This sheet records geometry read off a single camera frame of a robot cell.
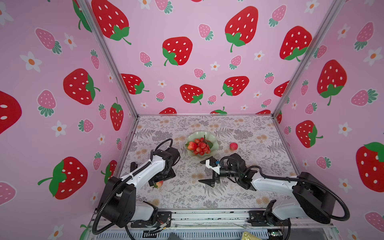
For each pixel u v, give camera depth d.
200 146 0.94
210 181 0.67
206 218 0.76
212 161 0.64
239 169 0.61
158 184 0.82
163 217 0.75
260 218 0.73
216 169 0.65
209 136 1.03
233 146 0.98
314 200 0.43
